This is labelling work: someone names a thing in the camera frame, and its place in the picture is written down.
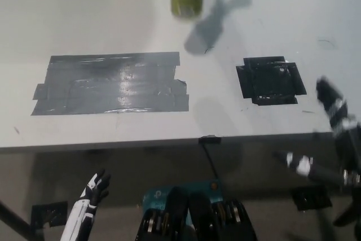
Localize grey duct tape patch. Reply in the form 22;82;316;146
30;51;190;117

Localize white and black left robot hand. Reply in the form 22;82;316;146
60;169;112;241

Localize black table leg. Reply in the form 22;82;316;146
0;195;46;241

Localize black cable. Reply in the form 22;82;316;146
201;142;220;181

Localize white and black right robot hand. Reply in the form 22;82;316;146
272;75;361;190

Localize teal router box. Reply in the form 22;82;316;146
142;178;227;222

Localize black tape square patch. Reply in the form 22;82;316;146
235;55;308;107

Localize black robot torso blocks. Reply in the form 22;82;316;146
134;185;258;241

